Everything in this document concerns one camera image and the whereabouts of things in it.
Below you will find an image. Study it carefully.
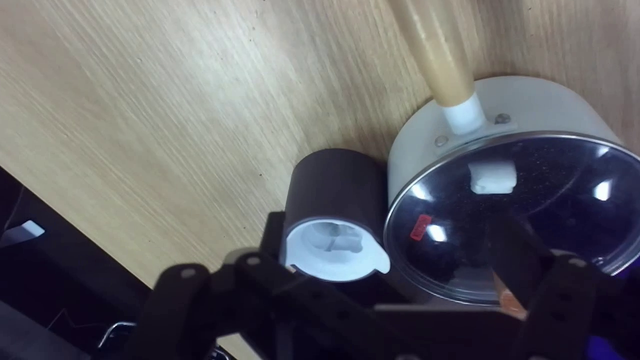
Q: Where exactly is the wooden pot handle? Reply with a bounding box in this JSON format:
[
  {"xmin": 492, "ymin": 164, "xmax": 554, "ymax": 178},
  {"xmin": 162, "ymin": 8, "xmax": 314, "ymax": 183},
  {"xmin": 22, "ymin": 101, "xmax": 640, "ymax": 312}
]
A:
[{"xmin": 387, "ymin": 0, "xmax": 474, "ymax": 106}]

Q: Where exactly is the gray cup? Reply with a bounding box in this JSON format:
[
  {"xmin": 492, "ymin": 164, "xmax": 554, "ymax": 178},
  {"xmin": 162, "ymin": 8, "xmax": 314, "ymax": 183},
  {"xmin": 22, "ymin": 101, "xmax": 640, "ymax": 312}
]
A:
[{"xmin": 281, "ymin": 148, "xmax": 386, "ymax": 248}]

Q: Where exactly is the white pot with glass lid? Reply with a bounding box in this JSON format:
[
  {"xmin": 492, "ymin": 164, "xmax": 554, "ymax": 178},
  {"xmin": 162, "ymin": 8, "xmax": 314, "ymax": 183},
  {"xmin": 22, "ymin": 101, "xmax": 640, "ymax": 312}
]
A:
[{"xmin": 383, "ymin": 76, "xmax": 640, "ymax": 307}]

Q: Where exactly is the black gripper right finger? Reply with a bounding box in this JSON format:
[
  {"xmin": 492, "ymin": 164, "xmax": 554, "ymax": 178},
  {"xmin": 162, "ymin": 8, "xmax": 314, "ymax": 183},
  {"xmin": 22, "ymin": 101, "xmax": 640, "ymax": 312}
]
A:
[{"xmin": 492, "ymin": 218, "xmax": 640, "ymax": 360}]

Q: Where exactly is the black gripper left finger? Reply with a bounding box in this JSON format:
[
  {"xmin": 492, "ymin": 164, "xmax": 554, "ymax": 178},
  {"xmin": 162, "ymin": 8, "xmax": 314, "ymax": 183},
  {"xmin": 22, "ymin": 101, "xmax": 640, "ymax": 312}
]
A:
[{"xmin": 91, "ymin": 211, "xmax": 376, "ymax": 360}]

